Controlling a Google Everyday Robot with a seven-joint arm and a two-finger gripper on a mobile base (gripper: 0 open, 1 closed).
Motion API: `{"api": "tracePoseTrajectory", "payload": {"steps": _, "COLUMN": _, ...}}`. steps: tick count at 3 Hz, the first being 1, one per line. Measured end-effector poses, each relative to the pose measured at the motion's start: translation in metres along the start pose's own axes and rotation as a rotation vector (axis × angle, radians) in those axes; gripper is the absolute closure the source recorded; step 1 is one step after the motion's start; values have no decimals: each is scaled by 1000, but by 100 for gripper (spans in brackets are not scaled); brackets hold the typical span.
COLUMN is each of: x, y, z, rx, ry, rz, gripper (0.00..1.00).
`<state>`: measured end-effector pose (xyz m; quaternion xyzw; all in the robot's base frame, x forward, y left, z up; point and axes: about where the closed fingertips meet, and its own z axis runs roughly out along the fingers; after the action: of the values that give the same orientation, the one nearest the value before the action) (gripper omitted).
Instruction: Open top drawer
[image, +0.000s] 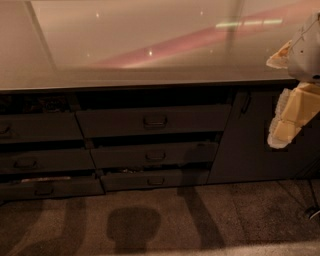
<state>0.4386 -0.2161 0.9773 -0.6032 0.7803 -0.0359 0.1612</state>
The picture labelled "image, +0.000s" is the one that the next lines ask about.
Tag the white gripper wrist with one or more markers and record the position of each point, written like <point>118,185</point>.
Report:
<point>306,56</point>

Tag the dark drawer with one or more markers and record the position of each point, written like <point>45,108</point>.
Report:
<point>157,120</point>
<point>154,154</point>
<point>43,127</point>
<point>73,187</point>
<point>45,161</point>
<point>154,179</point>

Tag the dark cabinet door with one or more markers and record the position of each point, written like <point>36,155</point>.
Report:
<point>244,154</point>

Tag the black caster wheel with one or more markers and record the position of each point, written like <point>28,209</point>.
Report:
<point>312,212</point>

